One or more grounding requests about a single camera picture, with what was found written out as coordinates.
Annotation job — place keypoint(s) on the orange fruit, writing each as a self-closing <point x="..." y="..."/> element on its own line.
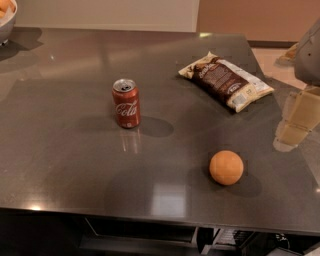
<point x="226" y="167"/>

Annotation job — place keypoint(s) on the dark drawer under counter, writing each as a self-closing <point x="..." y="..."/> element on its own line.
<point x="130" y="236"/>

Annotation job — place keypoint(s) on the brown white chip bag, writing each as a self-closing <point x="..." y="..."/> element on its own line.
<point x="226" y="81"/>

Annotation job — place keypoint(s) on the metal bowl with fruit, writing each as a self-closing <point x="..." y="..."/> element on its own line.
<point x="8" y="11"/>

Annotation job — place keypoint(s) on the red coke can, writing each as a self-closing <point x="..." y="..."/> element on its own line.
<point x="127" y="104"/>

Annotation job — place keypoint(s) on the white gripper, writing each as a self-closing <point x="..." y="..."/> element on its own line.
<point x="309" y="58"/>

